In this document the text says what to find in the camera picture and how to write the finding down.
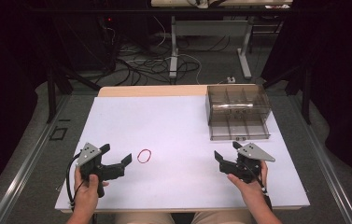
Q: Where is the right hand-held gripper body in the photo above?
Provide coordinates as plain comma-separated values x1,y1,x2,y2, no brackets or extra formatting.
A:
218,142,276,185

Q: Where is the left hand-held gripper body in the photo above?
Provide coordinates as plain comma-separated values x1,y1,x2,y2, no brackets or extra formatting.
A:
76,142,125,199

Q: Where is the red rubber band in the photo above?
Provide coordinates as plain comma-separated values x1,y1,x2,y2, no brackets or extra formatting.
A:
136,148,153,164

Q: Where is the clear plastic drawer box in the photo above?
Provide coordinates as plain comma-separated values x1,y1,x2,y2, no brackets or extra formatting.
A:
205,83,273,142

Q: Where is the person's left hand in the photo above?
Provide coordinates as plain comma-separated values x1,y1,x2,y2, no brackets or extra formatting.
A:
73,166,110,210

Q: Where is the person's right hand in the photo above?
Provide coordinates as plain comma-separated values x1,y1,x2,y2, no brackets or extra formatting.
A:
227,160,270,207

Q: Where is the white table mat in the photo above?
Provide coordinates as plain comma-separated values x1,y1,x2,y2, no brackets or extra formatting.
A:
54,94,311,213

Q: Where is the person's right leg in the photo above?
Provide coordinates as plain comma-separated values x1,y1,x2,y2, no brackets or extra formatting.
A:
190,209,253,224

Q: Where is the person's leg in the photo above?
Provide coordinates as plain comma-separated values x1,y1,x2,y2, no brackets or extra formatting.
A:
113,211,176,224
190,209,253,224

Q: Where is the person's left leg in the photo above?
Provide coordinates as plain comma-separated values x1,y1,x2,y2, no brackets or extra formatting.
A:
113,211,176,224

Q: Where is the black metal stand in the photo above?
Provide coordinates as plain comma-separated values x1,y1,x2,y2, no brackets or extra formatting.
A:
261,63,313,126
44,62,102,124

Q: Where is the dark curtain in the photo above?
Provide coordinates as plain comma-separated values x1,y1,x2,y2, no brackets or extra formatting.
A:
260,0,352,186
0,0,56,209

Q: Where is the dark cabinet with red light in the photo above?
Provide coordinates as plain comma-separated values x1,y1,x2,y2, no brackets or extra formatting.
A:
51,12,125,73

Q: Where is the desk with white legs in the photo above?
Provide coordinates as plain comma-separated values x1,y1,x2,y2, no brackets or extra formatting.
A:
149,0,294,80

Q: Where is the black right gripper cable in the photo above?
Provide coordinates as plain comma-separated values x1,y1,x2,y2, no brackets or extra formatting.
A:
243,161,274,211

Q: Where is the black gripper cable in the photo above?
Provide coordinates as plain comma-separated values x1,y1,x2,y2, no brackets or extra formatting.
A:
65,152,86,210
243,161,274,211

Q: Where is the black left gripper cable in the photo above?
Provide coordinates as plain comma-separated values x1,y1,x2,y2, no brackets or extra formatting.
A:
65,152,86,210

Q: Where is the aluminium floor rail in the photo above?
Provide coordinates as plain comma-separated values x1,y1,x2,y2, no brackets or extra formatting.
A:
289,94,352,224
0,92,72,224

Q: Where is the white floor cable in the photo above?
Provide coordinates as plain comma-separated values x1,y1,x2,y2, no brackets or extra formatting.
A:
151,15,204,86

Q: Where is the tangle of black floor cables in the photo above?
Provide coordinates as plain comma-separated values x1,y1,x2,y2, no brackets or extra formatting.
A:
95,34,232,87

